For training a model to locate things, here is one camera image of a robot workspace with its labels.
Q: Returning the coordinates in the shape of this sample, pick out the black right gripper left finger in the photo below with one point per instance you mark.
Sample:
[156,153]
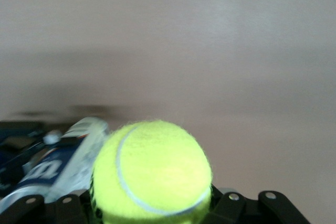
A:
[71,211]

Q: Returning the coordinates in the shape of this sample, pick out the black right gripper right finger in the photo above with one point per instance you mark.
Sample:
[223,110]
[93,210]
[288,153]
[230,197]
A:
[249,211]

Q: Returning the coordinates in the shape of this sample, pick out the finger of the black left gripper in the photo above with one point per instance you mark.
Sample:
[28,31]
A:
[18,128]
[26,155]

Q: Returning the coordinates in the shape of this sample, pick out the Wilson tennis ball can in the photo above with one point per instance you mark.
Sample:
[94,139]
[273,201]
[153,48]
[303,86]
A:
[44,169]

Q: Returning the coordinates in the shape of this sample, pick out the yellow tennis ball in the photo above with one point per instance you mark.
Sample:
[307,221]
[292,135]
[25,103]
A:
[157,171]

